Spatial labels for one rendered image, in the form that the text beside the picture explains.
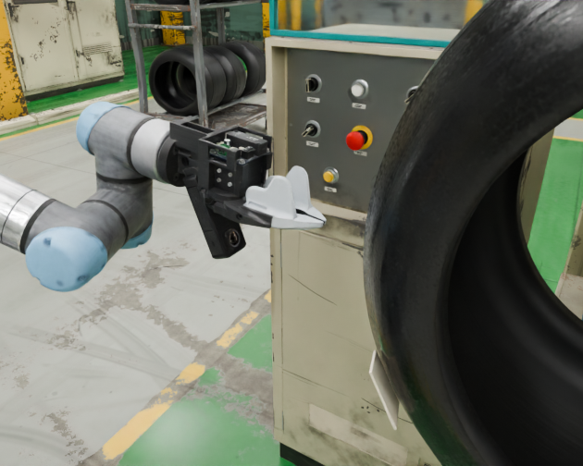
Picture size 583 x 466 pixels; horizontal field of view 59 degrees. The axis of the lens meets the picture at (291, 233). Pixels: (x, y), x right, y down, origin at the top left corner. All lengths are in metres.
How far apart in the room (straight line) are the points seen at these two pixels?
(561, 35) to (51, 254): 0.52
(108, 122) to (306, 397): 1.03
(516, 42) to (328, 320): 1.05
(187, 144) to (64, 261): 0.19
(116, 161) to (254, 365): 1.51
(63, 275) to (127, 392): 1.49
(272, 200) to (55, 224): 0.25
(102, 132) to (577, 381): 0.67
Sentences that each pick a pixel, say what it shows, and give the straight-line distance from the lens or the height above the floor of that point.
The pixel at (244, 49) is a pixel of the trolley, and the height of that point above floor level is 0.78.
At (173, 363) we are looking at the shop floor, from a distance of 2.17.
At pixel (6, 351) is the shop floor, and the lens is 2.47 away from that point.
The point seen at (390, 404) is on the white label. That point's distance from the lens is 0.50.
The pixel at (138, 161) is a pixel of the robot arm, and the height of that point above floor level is 1.18.
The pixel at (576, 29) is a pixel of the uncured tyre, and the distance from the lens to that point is 0.34.
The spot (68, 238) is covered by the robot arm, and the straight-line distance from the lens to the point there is 0.62.
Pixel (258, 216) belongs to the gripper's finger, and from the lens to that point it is 0.57.
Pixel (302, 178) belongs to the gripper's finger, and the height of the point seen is 1.18.
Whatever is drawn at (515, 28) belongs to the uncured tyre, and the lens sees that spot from 0.35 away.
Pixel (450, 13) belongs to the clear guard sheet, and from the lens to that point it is 1.01.
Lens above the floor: 1.39
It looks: 27 degrees down
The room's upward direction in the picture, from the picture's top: straight up
